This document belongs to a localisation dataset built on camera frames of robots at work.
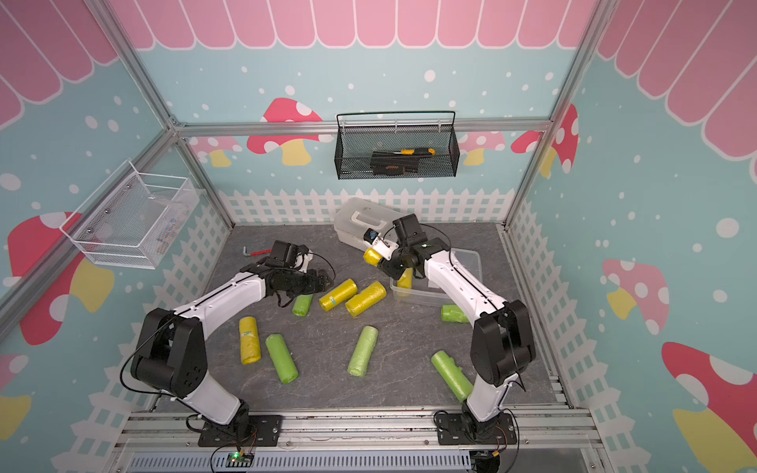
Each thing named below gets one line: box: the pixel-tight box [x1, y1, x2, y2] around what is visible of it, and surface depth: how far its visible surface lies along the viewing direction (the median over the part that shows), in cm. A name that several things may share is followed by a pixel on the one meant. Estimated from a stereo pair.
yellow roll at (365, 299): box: [344, 280, 388, 318], surface depth 97 cm
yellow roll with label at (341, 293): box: [318, 277, 358, 312], surface depth 97 cm
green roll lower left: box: [266, 333, 299, 385], surface depth 86 cm
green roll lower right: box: [431, 349, 475, 403], surface depth 83 cm
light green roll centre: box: [346, 325, 379, 378], surface depth 87 cm
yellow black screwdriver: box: [387, 147, 436, 156], surface depth 93 cm
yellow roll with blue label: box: [362, 247, 383, 268], surface depth 84 cm
